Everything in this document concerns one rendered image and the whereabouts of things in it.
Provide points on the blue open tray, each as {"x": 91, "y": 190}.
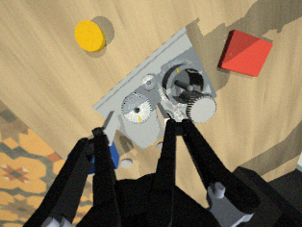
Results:
{"x": 114, "y": 155}

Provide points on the red block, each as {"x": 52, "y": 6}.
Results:
{"x": 244, "y": 53}

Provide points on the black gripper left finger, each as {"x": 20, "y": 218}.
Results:
{"x": 60, "y": 204}

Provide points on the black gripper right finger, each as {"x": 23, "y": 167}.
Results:
{"x": 231, "y": 201}

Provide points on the white gear with yellow arrow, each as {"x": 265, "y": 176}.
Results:
{"x": 132, "y": 101}

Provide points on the yellow disc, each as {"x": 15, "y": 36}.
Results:
{"x": 89, "y": 36}

